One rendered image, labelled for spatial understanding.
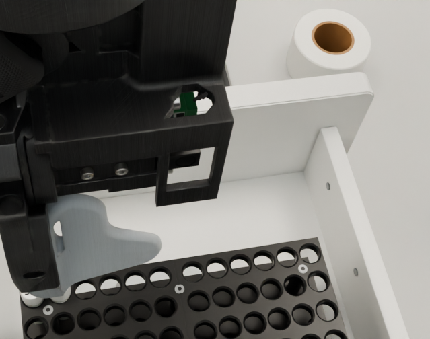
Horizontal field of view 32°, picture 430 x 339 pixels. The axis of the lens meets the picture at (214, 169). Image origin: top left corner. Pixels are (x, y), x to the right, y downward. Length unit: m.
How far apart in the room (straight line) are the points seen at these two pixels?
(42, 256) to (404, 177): 0.45
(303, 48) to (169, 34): 0.45
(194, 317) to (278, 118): 0.14
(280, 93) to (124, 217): 0.14
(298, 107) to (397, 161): 0.21
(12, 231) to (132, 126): 0.06
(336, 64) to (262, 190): 0.17
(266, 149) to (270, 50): 0.22
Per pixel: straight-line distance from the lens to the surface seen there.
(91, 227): 0.30
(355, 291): 0.49
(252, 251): 0.45
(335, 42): 0.72
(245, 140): 0.50
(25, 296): 0.42
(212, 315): 0.43
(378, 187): 0.66
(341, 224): 0.50
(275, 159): 0.53
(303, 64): 0.67
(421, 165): 0.68
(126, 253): 0.32
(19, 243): 0.26
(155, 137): 0.23
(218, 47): 0.23
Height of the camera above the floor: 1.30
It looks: 59 degrees down
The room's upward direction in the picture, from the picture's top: 11 degrees clockwise
